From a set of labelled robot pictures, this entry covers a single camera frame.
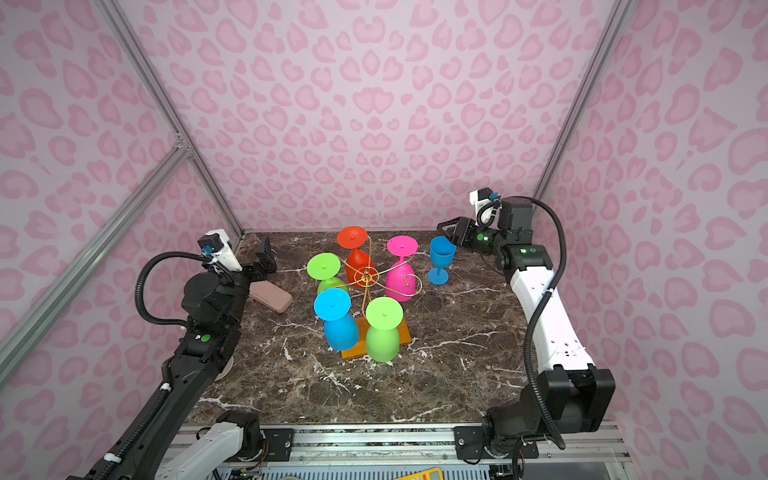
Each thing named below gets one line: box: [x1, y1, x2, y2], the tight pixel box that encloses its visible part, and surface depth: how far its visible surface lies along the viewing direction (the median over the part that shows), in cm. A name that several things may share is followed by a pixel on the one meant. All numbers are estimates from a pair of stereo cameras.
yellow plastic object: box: [398, 468, 444, 480], surface depth 70 cm
